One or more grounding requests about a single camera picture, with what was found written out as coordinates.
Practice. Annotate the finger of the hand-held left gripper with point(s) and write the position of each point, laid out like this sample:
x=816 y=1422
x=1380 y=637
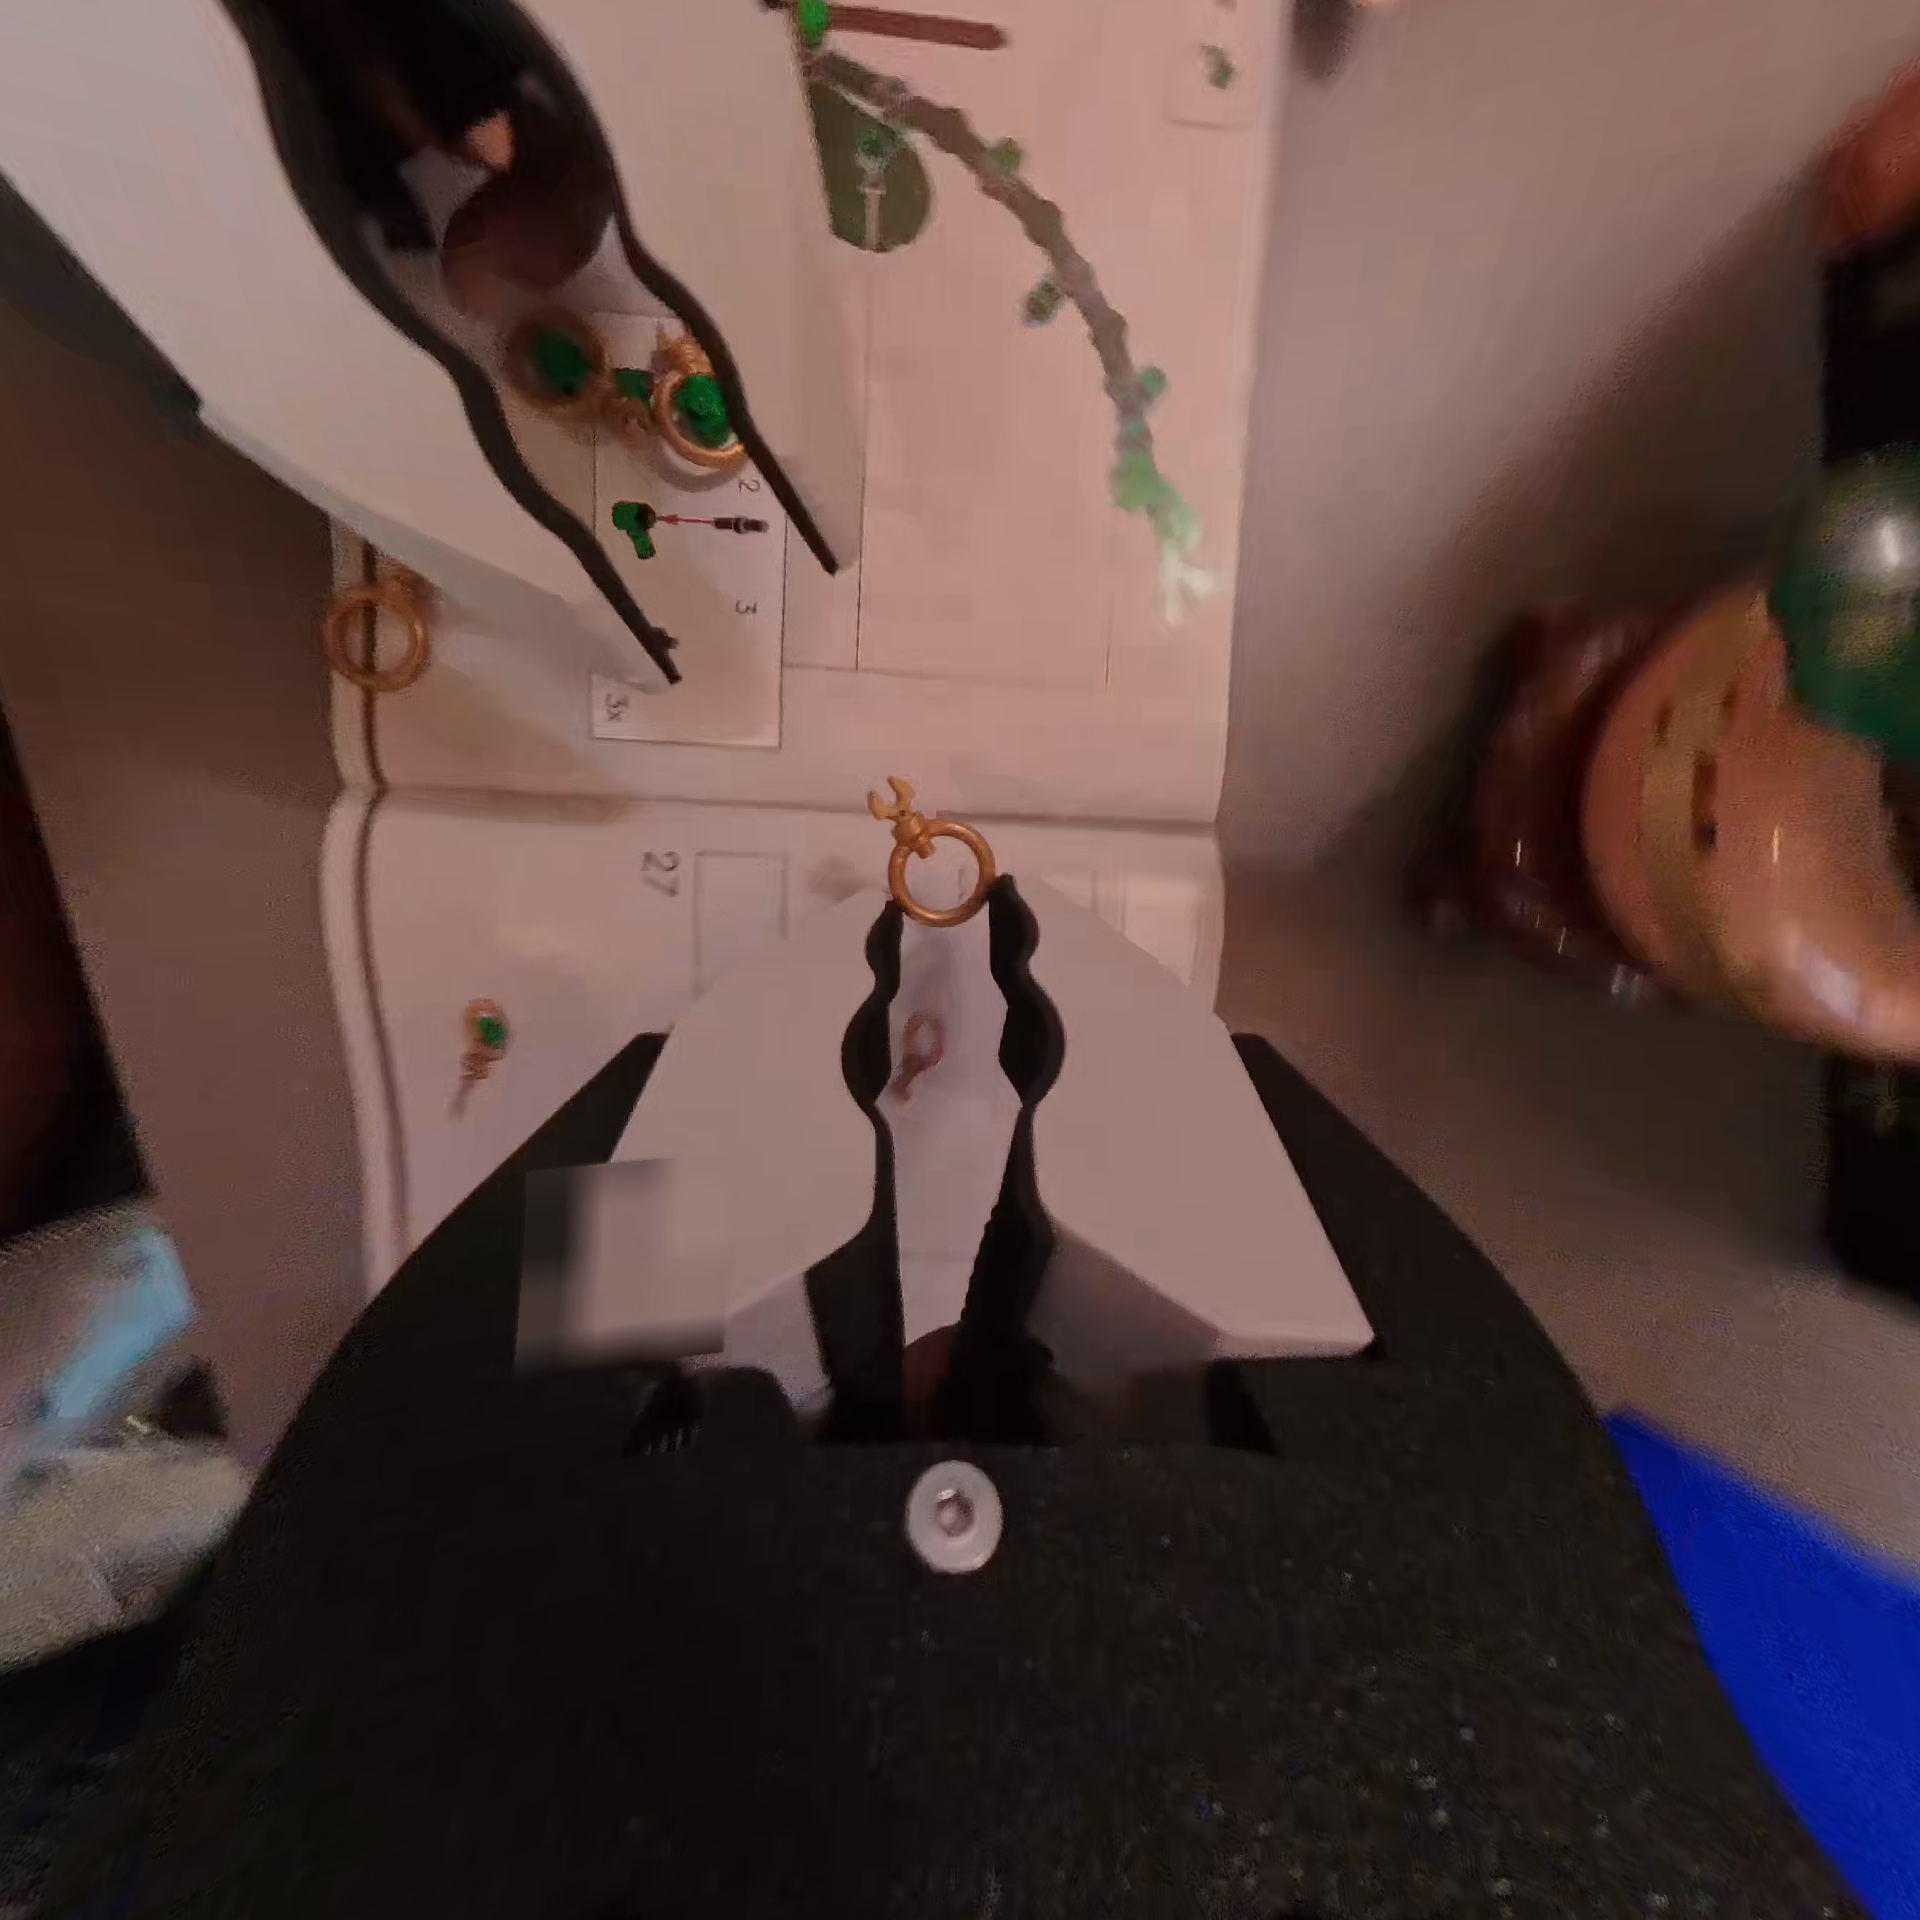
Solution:
x=751 y=196
x=194 y=226

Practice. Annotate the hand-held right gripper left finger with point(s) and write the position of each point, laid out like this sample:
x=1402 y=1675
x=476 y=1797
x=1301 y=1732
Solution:
x=764 y=1079

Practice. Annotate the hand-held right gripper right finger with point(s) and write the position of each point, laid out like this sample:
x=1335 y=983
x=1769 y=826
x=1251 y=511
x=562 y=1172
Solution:
x=1171 y=1172

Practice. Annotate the grey desk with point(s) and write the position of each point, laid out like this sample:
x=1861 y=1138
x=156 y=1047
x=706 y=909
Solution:
x=1349 y=1051

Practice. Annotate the open instruction booklet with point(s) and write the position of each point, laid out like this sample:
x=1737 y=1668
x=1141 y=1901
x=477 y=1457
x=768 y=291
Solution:
x=973 y=675

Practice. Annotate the toy brick plant in pot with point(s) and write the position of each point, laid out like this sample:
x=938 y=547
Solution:
x=1724 y=841

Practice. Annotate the blue plastic storage bin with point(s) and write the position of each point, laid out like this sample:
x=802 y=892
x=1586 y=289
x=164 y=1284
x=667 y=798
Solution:
x=1800 y=1651

